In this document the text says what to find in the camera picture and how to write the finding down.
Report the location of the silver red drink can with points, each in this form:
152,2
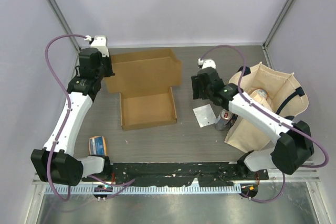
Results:
223,119

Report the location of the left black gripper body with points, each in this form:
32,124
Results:
100,71

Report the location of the yellow sponge with blue label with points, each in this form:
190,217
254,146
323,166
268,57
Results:
97,146

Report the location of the clear plastic sachet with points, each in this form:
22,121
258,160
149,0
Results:
205,115

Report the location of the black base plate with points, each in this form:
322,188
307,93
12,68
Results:
208,174

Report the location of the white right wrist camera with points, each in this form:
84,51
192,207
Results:
206,63

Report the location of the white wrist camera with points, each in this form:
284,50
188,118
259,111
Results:
98,42
206,63

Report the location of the peach tube in bag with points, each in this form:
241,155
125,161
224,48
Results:
260,96

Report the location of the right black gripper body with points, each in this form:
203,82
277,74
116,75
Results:
207,93

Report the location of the brown cardboard box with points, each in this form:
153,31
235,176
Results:
144,81

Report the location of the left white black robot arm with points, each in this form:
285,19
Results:
55,160

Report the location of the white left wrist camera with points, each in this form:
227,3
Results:
98,42

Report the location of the aluminium frame rail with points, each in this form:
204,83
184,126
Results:
294,176

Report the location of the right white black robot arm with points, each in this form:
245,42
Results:
293,143

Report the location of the perforated cable duct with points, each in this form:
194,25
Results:
132,190

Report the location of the beige canvas tote bag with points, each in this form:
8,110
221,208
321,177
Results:
285,96

